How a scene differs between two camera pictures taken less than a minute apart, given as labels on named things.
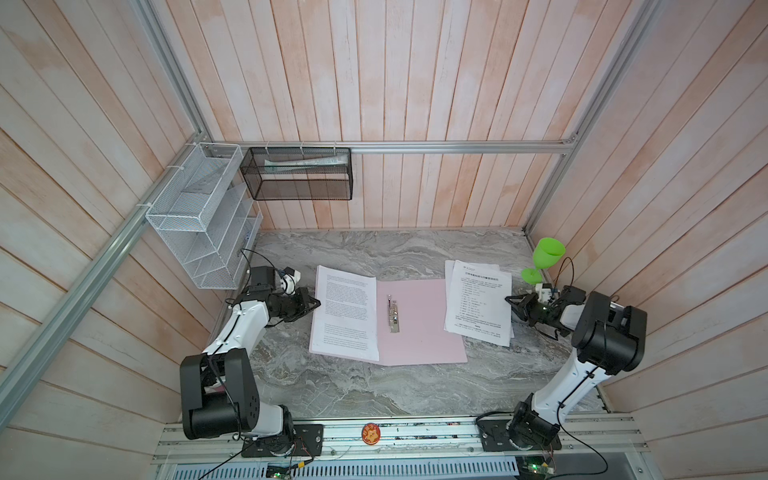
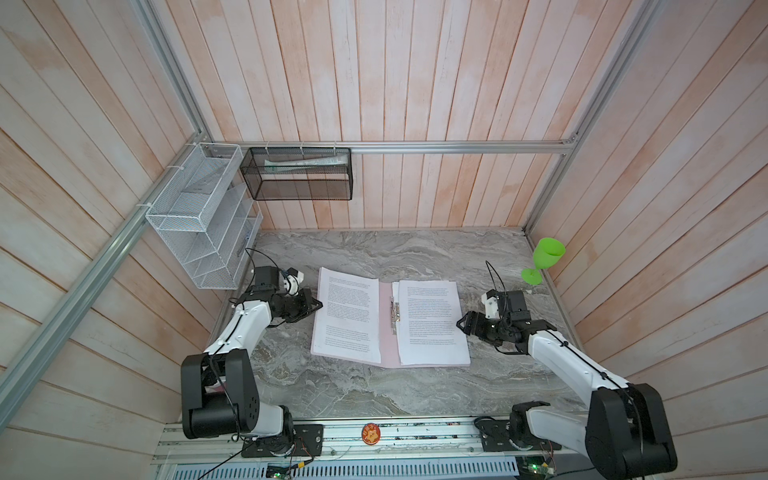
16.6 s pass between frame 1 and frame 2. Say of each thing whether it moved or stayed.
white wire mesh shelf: stayed
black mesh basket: stayed
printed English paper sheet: stayed
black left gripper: stayed
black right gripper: moved
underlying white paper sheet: moved
